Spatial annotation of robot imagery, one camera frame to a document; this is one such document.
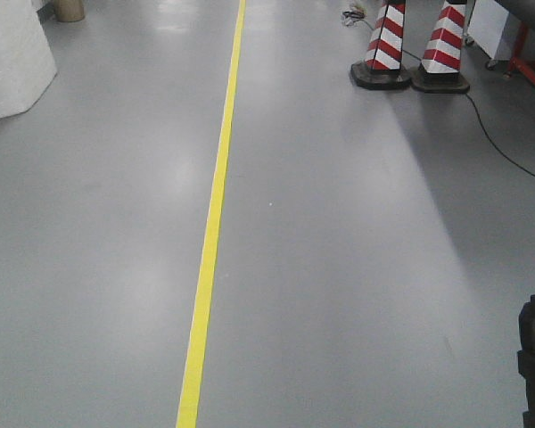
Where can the right red white cone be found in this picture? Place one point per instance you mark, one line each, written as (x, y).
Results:
(439, 69)

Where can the red white cone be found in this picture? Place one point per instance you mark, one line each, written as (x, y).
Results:
(439, 69)
(382, 68)

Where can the left red white cone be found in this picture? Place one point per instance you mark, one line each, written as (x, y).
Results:
(382, 68)

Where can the white wrapped bundle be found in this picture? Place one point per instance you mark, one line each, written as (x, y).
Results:
(27, 65)

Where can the brown cardboard tube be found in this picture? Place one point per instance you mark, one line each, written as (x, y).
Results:
(69, 10)

